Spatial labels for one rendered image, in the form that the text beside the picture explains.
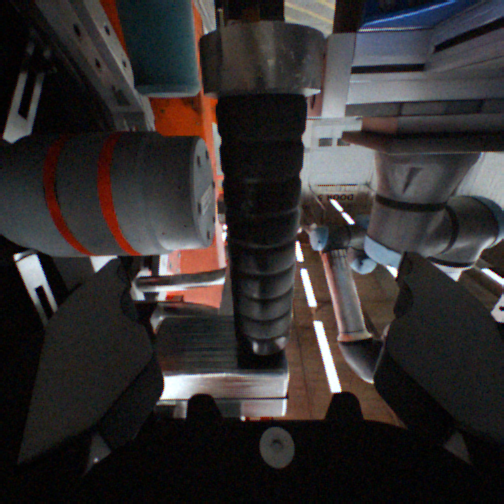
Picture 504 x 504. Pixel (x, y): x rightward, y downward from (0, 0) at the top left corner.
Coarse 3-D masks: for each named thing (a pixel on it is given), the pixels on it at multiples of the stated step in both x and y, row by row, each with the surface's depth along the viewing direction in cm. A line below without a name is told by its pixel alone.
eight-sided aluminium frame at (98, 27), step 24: (48, 0) 29; (72, 0) 29; (96, 0) 31; (72, 24) 32; (96, 24) 31; (72, 48) 34; (120, 48) 37; (96, 72) 37; (120, 72) 37; (120, 96) 42; (144, 96) 44; (120, 120) 45; (144, 120) 45; (144, 264) 53
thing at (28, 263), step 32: (0, 0) 28; (0, 32) 32; (32, 32) 32; (0, 64) 36; (64, 64) 36; (0, 96) 30; (32, 96) 33; (64, 96) 41; (0, 128) 29; (32, 128) 45; (64, 128) 45; (96, 128) 45; (0, 256) 29; (32, 256) 33; (32, 288) 32; (64, 288) 48; (0, 320) 44; (32, 320) 33; (0, 352) 38
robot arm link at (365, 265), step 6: (348, 246) 86; (348, 252) 84; (354, 252) 81; (360, 252) 80; (348, 258) 84; (354, 258) 82; (360, 258) 80; (366, 258) 78; (354, 264) 81; (360, 264) 79; (366, 264) 79; (372, 264) 80; (360, 270) 80; (366, 270) 81
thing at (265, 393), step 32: (192, 320) 17; (224, 320) 17; (160, 352) 15; (192, 352) 15; (224, 352) 15; (192, 384) 14; (224, 384) 14; (256, 384) 14; (160, 416) 16; (224, 416) 16; (256, 416) 16
